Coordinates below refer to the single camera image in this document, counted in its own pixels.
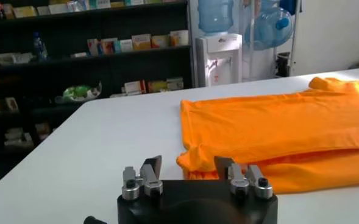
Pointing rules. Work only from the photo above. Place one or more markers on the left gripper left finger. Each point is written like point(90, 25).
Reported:
point(150, 176)

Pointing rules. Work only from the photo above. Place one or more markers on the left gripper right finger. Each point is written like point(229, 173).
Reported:
point(235, 179)

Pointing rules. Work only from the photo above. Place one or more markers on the orange t-shirt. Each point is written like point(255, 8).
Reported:
point(273, 128)

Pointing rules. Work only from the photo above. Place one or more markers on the large white table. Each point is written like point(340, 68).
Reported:
point(106, 137)

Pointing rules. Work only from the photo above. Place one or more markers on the yellow green medicine box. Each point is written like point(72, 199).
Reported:
point(157, 86)

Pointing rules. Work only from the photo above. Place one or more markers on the red white flat box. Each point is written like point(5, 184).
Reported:
point(134, 87)

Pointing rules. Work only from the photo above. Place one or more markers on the white green medicine box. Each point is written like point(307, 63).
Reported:
point(175, 83)
point(100, 3)

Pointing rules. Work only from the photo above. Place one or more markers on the bowl with green packets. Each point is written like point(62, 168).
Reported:
point(78, 92)

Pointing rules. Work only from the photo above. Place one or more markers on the black shelf unit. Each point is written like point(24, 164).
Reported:
point(136, 67)

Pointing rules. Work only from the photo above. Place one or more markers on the white water dispenser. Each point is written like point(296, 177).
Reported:
point(220, 61)

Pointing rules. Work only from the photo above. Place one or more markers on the white grey medicine box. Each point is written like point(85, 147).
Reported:
point(126, 45)

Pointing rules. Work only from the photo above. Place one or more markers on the orange white medicine box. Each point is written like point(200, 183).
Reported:
point(173, 39)
point(141, 42)

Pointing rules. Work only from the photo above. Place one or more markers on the cream red medicine box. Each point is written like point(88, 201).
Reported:
point(160, 41)

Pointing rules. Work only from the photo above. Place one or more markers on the red white medicine box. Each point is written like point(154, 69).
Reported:
point(109, 46)

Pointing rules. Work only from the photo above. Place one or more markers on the pink white medicine box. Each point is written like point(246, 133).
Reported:
point(94, 47)

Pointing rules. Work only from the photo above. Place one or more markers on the white metal jug rack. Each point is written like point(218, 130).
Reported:
point(294, 45)

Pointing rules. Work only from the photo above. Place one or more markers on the blue capped water jug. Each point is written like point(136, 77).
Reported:
point(267, 29)

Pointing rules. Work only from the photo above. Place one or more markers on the labelled blue water jug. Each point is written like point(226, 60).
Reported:
point(215, 15)

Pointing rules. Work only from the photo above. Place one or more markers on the blue plastic bottle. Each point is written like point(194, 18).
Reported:
point(40, 47)

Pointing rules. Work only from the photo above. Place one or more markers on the blue white medicine box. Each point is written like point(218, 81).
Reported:
point(77, 5)

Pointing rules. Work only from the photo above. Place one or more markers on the yellow white medicine box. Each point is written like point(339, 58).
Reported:
point(24, 11)

